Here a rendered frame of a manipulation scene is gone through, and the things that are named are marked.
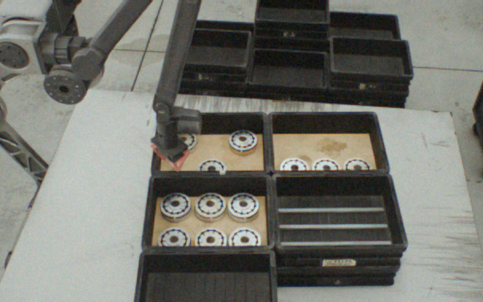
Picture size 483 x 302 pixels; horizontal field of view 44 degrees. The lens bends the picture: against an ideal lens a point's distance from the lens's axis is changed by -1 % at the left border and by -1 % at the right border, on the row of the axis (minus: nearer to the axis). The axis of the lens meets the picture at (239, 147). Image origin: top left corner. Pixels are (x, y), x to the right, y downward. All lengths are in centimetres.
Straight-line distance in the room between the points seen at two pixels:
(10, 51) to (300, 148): 107
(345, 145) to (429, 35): 223
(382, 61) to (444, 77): 87
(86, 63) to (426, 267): 127
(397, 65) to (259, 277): 168
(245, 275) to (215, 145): 56
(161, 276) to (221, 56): 158
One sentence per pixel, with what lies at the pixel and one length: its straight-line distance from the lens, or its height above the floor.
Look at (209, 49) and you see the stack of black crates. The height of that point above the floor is 49.
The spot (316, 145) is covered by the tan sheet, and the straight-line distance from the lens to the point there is 223.
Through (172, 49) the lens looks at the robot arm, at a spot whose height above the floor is 148.
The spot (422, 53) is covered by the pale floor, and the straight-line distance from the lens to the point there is 418.
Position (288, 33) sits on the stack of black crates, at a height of 51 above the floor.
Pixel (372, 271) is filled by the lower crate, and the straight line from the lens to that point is 195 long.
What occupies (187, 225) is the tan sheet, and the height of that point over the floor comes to 83.
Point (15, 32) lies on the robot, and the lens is 170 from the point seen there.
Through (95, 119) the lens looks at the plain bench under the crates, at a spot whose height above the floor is 70.
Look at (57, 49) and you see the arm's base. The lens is 165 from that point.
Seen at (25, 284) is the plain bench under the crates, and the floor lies 70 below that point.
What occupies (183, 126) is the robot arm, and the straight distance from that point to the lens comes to 169.
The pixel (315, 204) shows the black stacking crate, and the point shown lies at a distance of 205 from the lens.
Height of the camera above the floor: 242
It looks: 46 degrees down
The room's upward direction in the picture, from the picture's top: straight up
